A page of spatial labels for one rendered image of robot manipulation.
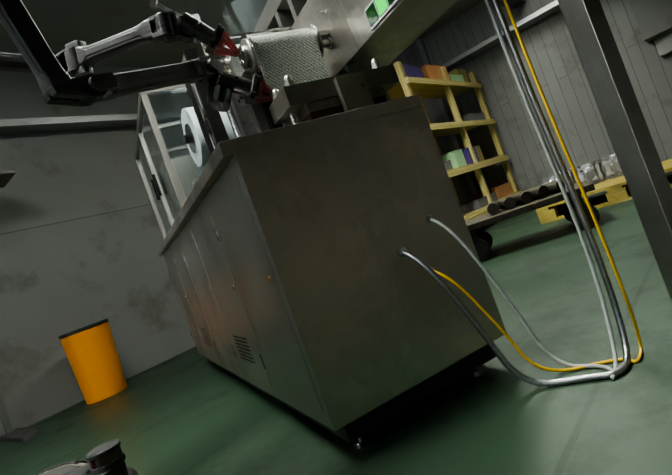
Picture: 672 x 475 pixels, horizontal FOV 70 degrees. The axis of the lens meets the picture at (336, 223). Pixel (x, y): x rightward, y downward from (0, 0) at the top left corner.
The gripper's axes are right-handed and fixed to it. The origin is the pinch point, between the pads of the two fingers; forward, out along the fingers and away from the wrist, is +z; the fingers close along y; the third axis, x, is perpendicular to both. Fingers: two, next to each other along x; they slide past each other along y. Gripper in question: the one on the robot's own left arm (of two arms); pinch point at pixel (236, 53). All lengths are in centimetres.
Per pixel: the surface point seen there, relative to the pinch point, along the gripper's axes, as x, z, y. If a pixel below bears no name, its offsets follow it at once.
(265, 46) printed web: 5.1, 7.1, 4.6
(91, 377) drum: -152, 15, -264
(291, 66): 3.5, 17.7, 5.1
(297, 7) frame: 43.5, 13.3, -20.5
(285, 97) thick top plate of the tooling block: -17.8, 17.2, 24.5
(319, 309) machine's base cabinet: -71, 47, 35
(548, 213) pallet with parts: 111, 304, -160
